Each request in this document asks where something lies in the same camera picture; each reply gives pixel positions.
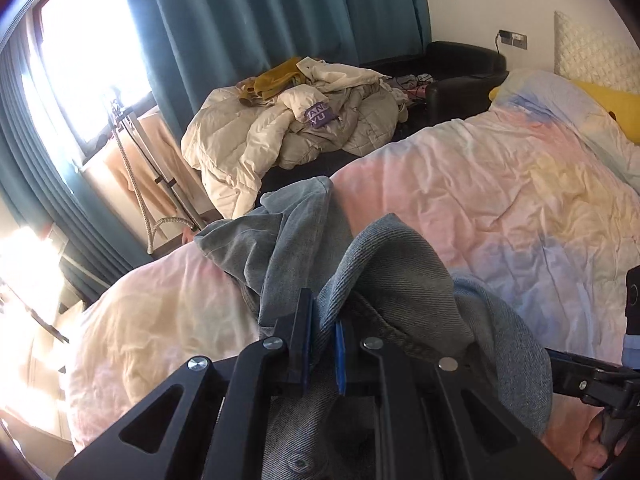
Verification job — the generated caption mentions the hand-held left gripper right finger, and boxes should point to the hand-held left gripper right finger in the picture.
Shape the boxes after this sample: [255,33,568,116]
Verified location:
[332,317,577,480]

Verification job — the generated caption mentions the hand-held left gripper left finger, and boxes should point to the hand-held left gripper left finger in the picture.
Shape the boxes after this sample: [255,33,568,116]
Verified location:
[55,287,316,480]

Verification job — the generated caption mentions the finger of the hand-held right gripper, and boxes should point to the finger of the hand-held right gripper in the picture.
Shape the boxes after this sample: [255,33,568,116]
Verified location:
[545,347,640,461]

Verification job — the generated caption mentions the blue denim jeans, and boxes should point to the blue denim jeans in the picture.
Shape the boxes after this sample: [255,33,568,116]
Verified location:
[194,176,553,480]

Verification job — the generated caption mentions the person's right hand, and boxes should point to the person's right hand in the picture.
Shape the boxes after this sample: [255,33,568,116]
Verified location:
[575,410,618,476]

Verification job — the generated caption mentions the pastel tie-dye bed blanket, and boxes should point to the pastel tie-dye bed blanket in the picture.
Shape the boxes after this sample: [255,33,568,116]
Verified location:
[65,67,640,480]

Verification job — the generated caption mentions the yellow plush toy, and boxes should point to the yellow plush toy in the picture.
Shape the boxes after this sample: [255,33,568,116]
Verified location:
[487,79,640,146]

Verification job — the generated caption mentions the peach cloth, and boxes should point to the peach cloth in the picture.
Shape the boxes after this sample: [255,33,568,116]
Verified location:
[102,112,201,216]

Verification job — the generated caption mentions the beige quilted coat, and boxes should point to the beige quilted coat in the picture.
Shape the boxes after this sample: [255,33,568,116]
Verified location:
[181,57,413,218]

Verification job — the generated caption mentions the garment steamer stand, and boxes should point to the garment steamer stand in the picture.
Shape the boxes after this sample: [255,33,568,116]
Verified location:
[102,90,208,256]

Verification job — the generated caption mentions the mustard yellow cloth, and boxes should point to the mustard yellow cloth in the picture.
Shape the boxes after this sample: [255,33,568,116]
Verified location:
[237,56,306,106]

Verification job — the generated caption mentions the grey pink cloth heap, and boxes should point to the grey pink cloth heap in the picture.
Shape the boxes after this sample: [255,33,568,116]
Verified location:
[387,74,433,121]

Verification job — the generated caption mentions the teal curtain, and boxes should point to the teal curtain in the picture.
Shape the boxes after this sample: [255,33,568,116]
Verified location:
[0,45,126,311]
[117,0,433,131]

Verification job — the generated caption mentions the wall socket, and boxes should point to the wall socket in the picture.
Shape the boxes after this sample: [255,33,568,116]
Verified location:
[497,29,528,51]

